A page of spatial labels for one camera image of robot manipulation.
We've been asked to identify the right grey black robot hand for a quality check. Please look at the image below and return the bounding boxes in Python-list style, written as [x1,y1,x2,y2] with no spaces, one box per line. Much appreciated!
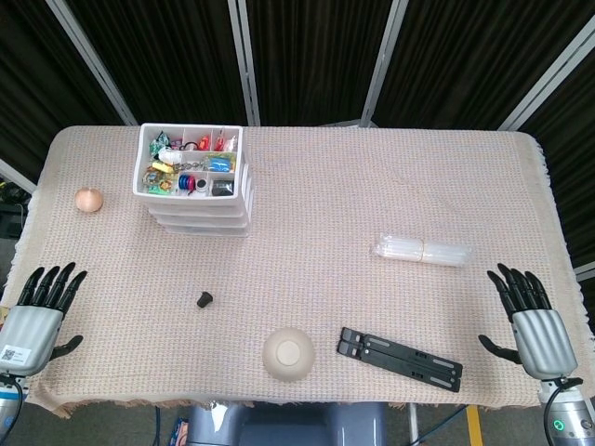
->
[478,263,580,378]

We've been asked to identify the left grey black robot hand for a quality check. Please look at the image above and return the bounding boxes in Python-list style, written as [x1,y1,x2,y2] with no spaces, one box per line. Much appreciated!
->
[0,262,88,377]

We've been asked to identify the clear plastic drawer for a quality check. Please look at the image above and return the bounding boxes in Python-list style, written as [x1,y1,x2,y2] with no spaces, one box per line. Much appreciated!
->
[160,226,251,239]
[153,214,252,229]
[147,203,252,217]

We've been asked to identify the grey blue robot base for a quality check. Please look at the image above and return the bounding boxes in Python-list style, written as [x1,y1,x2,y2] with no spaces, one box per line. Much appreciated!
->
[185,401,390,446]

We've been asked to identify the peach coloured ball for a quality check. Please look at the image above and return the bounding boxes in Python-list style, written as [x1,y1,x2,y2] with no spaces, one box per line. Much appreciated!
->
[73,187,104,214]

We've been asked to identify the black folding stand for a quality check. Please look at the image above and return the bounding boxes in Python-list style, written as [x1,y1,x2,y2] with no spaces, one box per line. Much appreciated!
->
[335,326,464,395]

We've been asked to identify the pack of clear sticks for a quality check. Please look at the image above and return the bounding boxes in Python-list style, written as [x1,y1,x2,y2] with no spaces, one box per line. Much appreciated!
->
[369,230,474,269]

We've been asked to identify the white table leg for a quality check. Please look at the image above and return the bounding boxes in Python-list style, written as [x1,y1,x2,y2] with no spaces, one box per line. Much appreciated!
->
[406,402,419,446]

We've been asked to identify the snack package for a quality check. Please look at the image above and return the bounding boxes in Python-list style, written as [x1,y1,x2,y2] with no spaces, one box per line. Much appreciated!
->
[171,416,191,446]

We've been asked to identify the patterned badge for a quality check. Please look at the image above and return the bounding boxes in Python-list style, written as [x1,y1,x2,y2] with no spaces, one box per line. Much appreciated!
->
[141,169,168,191]

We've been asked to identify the blue green packet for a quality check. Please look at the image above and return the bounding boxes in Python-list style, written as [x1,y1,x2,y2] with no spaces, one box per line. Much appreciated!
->
[204,156,236,174]

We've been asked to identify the beige woven tablecloth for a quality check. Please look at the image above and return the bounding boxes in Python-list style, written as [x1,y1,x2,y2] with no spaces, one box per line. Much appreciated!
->
[0,124,585,419]

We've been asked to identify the beige upturned bowl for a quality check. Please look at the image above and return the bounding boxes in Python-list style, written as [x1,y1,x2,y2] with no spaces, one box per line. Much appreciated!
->
[261,326,316,384]

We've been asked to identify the black folding screen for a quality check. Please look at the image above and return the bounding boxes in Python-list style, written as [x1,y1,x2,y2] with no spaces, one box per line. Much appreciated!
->
[0,0,595,280]

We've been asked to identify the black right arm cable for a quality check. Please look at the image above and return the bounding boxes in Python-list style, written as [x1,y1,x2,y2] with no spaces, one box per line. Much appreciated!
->
[541,376,585,419]

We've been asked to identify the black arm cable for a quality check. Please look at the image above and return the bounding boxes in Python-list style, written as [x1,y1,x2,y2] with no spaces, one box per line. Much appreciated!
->
[0,374,25,400]
[541,376,585,419]

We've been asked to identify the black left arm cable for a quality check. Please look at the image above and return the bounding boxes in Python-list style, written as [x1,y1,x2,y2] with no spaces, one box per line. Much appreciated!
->
[0,374,25,400]

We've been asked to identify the blue floor cable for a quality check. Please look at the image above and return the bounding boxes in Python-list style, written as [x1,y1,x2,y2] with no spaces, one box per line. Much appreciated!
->
[417,403,469,440]

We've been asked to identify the white drawer organizer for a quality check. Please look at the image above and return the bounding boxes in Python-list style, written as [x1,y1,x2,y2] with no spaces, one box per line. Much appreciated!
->
[133,122,258,239]

